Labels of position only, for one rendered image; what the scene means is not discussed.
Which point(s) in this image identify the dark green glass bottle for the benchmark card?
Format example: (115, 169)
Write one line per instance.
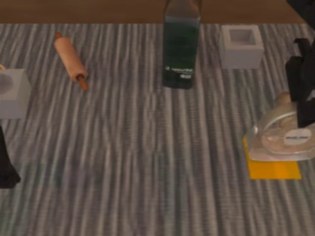
(180, 49)

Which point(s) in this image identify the yellow pad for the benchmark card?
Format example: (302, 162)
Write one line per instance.
(273, 170)

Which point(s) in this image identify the white open square box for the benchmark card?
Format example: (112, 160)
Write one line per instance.
(240, 55)

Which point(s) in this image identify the clear plastic food container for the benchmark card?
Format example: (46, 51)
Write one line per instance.
(278, 132)

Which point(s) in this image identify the white block with round hollow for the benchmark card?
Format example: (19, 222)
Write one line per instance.
(17, 98)

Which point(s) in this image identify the wooden rolling pin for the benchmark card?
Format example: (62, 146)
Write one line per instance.
(70, 60)

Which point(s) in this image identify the small orange round object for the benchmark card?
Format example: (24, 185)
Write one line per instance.
(1, 67)

